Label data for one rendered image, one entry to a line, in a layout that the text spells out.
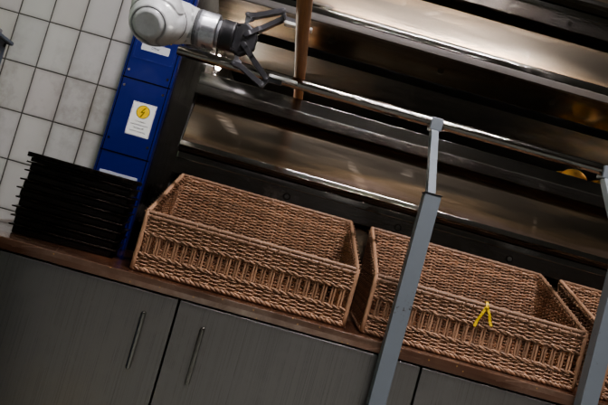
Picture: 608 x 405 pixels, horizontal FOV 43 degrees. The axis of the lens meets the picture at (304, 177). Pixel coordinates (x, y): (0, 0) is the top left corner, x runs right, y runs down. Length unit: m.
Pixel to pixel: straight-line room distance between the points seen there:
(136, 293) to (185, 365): 0.21
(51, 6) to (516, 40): 1.48
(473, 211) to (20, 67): 1.49
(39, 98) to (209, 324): 1.02
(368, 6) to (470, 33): 0.34
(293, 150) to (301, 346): 0.76
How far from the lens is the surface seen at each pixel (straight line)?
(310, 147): 2.42
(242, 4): 2.37
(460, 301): 1.96
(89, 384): 1.95
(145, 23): 1.70
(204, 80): 2.45
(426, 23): 2.52
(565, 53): 2.63
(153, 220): 1.92
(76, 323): 1.93
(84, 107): 2.50
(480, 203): 2.48
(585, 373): 1.98
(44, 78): 2.55
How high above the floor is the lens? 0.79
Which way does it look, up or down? 4 degrees up
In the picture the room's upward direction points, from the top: 16 degrees clockwise
